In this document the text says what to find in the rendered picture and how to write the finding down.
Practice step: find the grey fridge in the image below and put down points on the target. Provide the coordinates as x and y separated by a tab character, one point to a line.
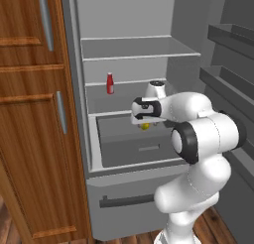
125	20

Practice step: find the grey freezer drawer front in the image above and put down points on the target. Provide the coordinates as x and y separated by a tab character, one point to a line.
125	218

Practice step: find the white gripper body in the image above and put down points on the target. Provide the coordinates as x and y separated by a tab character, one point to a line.
148	119

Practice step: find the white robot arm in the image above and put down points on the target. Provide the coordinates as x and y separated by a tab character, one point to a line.
201	135

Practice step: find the glass fridge shelf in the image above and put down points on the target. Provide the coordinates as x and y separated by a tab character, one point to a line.
129	82
132	49

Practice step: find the wooden cupboard door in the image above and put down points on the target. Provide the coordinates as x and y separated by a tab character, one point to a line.
20	23
29	162

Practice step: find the dark fridge door shelf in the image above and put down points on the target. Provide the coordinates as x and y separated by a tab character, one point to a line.
231	36
228	84

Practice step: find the grey fridge door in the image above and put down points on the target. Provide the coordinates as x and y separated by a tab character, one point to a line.
238	89

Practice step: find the red bottle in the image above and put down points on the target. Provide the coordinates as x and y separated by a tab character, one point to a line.
110	84

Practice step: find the grey fridge drawer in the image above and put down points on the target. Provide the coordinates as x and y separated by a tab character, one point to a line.
129	142

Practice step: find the yellow lemon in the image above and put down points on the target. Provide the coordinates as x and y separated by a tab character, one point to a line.
145	126

